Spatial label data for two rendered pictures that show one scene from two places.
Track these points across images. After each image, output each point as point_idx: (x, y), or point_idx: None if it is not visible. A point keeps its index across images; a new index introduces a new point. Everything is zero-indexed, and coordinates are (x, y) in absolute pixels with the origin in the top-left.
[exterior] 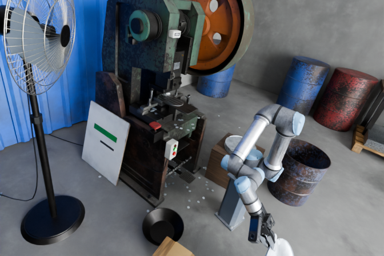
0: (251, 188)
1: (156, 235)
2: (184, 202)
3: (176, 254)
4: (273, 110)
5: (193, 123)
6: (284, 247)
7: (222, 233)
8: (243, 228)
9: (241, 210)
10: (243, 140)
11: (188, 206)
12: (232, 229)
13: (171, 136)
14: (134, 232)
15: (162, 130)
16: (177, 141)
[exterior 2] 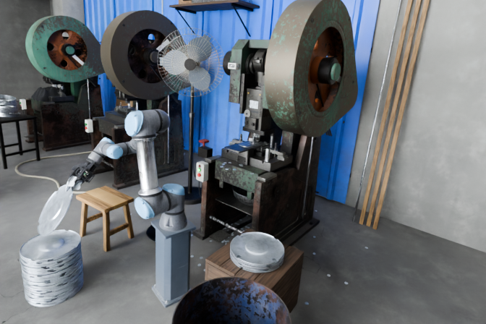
0: (100, 143)
1: None
2: (199, 254)
3: (116, 199)
4: None
5: (236, 169)
6: (66, 206)
7: (152, 280)
8: (152, 302)
9: (157, 265)
10: None
11: (194, 256)
12: (152, 287)
13: (220, 169)
14: None
15: (205, 149)
16: (203, 164)
